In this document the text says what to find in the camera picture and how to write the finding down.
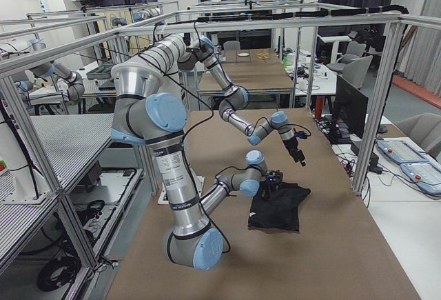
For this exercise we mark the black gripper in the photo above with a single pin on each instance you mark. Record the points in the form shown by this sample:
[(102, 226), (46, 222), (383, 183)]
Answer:
[(291, 148), (266, 190)]

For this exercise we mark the black printed t-shirt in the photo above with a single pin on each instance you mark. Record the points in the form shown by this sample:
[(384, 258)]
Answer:
[(281, 211)]

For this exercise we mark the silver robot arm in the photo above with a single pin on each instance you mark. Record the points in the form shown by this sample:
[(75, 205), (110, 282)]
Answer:
[(220, 79), (194, 240)]

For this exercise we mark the black computer monitor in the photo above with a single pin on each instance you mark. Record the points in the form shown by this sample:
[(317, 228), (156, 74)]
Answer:
[(349, 114)]

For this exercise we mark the blue teach pendant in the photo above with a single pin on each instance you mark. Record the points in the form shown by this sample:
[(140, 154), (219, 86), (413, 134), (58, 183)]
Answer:
[(400, 152)]

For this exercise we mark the striped workbench table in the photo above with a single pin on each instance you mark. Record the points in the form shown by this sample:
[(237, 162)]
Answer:
[(72, 143)]

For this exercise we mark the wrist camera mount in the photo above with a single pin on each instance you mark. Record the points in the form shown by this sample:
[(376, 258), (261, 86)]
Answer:
[(274, 177), (302, 134)]

